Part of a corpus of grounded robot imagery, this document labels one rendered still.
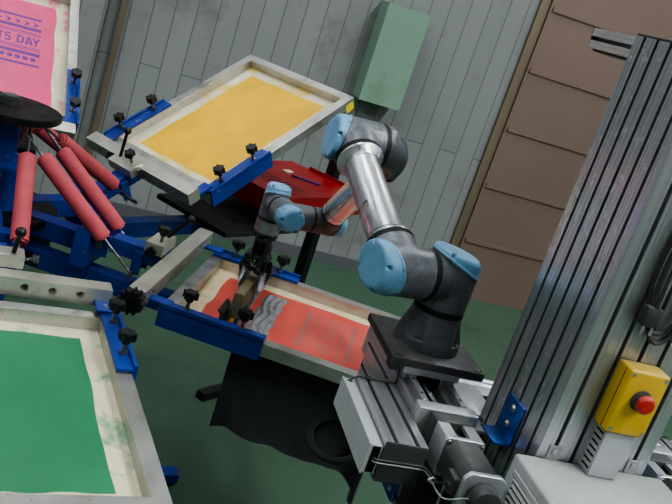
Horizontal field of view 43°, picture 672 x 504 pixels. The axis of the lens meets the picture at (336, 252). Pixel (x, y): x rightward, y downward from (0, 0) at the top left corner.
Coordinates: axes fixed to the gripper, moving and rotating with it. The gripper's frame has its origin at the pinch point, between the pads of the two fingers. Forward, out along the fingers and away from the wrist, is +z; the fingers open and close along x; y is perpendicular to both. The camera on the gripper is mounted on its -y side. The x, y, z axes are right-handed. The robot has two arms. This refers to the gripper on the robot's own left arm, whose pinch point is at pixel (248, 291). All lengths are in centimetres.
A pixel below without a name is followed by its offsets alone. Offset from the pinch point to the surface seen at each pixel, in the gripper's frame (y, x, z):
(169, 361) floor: -136, -44, 101
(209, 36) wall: -333, -118, -36
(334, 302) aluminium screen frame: -25.4, 25.4, 3.4
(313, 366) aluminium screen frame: 29.2, 26.6, 3.2
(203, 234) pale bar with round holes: -27.9, -23.7, -3.3
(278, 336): 12.7, 13.8, 5.3
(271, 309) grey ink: -3.9, 8.0, 4.7
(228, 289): -9.7, -7.6, 5.3
